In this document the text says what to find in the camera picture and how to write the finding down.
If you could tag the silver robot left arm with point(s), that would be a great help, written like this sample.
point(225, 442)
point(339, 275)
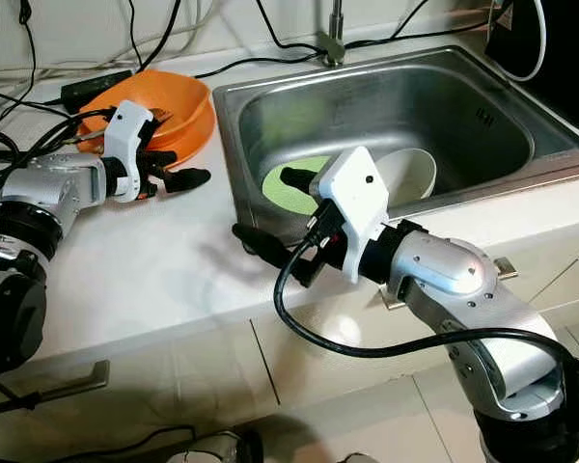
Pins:
point(58, 183)

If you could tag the black kitchen appliance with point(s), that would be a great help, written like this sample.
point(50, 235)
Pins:
point(569, 58)

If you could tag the green plate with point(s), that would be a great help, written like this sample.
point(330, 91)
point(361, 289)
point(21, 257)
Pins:
point(285, 193)

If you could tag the black power adapter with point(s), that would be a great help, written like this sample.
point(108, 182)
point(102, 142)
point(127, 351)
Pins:
point(96, 87)

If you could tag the white bowl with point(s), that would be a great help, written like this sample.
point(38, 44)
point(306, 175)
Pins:
point(410, 174)

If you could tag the metal faucet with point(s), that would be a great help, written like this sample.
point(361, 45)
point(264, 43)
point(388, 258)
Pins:
point(334, 43)

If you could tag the stainless steel sink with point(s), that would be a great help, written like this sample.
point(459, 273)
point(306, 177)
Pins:
point(425, 106)

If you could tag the grey robot left foot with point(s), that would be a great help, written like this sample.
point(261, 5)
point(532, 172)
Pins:
point(212, 449)

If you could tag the grey robot foot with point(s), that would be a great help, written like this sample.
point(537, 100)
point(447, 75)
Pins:
point(357, 458)
point(212, 449)

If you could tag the grey robot right foot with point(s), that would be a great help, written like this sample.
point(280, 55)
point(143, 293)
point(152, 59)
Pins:
point(357, 458)

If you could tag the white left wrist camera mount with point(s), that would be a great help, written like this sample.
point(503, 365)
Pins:
point(130, 130)

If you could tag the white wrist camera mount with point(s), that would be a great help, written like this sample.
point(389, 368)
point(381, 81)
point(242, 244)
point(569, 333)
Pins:
point(130, 130)
point(357, 188)

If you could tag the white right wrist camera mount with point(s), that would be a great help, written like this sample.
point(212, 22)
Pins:
point(357, 188)

